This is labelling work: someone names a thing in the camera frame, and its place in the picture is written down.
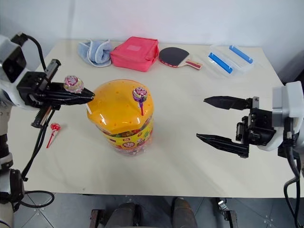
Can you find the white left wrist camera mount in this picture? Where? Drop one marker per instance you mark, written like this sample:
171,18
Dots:
7,50

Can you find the pink white lollipop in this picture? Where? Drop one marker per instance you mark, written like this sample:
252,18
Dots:
73,83

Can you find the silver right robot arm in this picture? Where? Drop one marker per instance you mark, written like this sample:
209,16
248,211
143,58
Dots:
299,148

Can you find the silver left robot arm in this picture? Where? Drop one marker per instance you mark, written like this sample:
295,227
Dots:
4,123

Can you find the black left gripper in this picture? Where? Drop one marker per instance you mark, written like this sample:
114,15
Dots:
29,86

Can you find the pink fabric pouch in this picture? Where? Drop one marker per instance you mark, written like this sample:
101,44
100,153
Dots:
134,53

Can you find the light blue folded towel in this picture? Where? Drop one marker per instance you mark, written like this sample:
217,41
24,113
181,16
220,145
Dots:
97,53

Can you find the clear box with blue clips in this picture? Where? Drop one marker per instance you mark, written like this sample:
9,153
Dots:
228,63

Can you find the clear jar with colourful label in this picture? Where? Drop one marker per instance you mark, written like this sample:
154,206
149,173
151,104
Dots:
133,142

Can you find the red wrapped lollipop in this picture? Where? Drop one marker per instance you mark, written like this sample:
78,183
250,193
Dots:
55,127

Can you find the orange perforated jar lid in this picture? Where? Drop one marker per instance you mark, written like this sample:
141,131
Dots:
118,107

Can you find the purple wrapped lollipop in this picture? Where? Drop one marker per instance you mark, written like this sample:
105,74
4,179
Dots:
139,93

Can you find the black table tennis paddle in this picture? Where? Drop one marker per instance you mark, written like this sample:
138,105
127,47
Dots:
172,55

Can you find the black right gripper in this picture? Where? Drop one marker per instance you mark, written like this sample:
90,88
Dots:
260,123

